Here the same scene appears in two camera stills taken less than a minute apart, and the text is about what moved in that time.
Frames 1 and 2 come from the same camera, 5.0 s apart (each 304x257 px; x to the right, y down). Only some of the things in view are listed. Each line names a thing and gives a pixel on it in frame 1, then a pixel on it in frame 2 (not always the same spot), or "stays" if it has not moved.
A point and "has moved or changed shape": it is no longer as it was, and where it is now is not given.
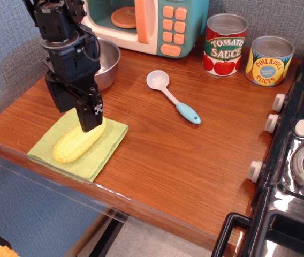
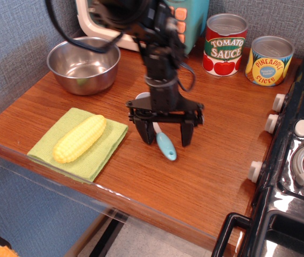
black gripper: x=71 y=74 -> x=165 y=104
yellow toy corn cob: x=76 y=141 stays
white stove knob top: x=278 y=102 stays
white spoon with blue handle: x=159 y=80 has moved or changed shape
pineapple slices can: x=269 y=60 stays
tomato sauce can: x=224 y=43 stays
